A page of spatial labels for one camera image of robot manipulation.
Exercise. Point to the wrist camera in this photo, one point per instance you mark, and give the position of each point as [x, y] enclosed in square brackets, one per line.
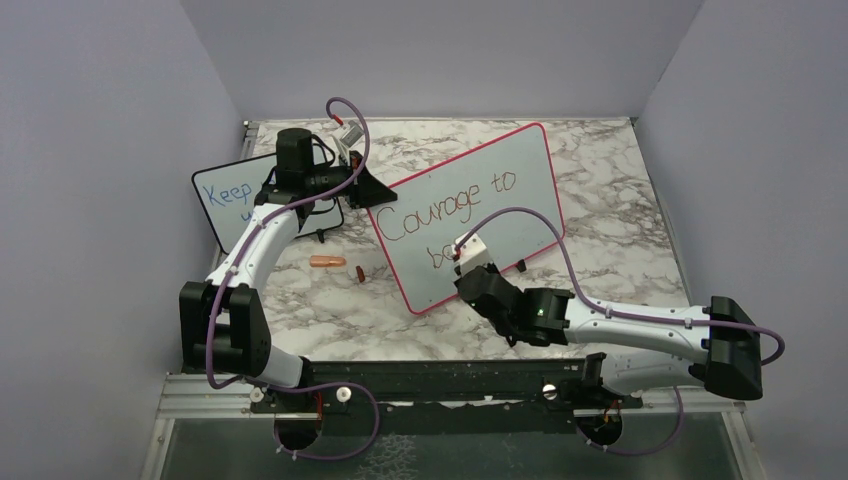
[471, 254]
[346, 136]

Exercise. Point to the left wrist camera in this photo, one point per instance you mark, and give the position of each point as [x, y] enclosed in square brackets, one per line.
[346, 136]

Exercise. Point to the black framed written whiteboard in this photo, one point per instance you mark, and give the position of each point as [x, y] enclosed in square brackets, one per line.
[227, 195]

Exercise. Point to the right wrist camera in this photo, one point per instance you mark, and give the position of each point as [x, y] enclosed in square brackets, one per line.
[471, 254]

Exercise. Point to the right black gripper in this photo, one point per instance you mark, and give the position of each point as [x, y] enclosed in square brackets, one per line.
[490, 267]

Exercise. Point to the aluminium frame rail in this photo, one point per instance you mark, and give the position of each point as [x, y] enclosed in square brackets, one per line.
[202, 433]

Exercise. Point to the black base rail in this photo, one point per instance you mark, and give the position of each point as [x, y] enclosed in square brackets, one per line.
[446, 397]

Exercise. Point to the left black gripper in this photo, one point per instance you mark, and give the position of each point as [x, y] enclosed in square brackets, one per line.
[366, 190]

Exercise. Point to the red framed whiteboard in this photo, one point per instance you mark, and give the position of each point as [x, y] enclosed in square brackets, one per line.
[512, 175]

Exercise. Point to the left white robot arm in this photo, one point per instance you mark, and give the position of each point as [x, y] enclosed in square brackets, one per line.
[222, 321]

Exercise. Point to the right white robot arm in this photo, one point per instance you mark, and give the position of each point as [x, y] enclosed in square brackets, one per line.
[716, 347]

